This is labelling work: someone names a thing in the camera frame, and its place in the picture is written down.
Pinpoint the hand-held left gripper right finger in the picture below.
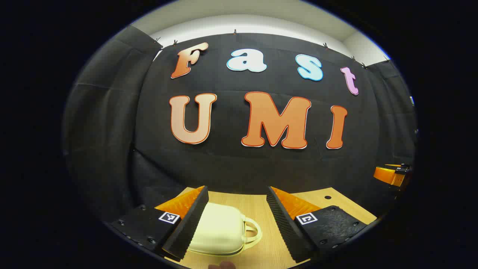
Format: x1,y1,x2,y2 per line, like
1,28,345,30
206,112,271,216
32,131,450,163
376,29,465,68
266,186,370,264

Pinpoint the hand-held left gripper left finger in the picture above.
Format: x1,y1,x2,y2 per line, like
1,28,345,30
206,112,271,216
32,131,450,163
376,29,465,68
108,186,209,262

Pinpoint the cream yellow suitcase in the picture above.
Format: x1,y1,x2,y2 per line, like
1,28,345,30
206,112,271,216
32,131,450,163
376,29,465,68
187,202,263,256

